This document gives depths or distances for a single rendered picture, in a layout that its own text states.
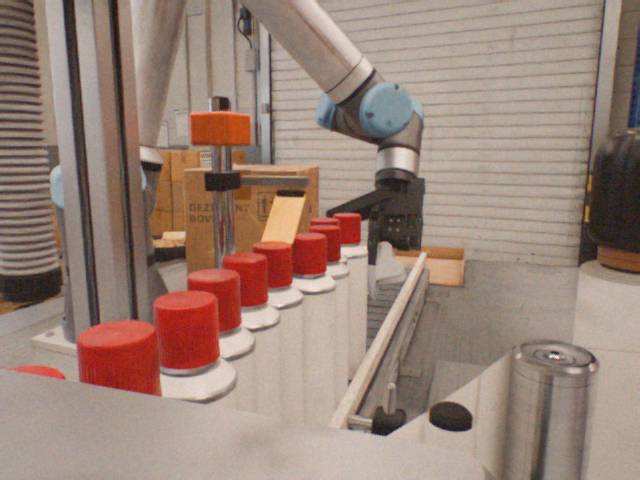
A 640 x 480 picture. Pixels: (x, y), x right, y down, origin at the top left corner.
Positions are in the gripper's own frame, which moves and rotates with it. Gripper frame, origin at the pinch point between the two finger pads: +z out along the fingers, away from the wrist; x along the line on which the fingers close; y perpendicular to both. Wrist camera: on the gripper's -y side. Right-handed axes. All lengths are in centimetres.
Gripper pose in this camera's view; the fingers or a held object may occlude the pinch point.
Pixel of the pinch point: (369, 291)
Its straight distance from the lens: 82.3
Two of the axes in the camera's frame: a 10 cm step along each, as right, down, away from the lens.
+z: -1.6, 9.4, -3.1
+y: 9.5, 0.6, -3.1
